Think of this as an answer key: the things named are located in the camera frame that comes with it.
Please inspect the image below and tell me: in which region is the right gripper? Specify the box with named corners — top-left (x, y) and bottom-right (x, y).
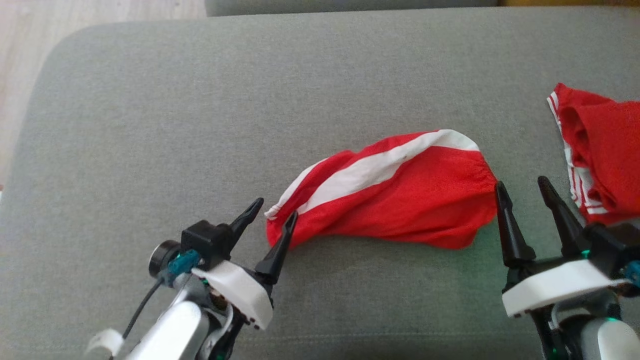
top-left (494, 175), bottom-right (632, 320)

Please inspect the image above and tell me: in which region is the red white basketball jersey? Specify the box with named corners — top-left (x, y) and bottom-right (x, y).
top-left (546, 82), bottom-right (640, 227)

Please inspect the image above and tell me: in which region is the yellow grey sofa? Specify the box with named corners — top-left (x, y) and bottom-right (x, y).
top-left (0, 7), bottom-right (640, 360)

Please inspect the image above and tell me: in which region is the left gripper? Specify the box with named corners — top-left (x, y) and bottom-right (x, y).
top-left (191, 197), bottom-right (299, 332)

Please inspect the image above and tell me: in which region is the red shorts white stripe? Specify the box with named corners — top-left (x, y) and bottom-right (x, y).
top-left (264, 129), bottom-right (500, 251)

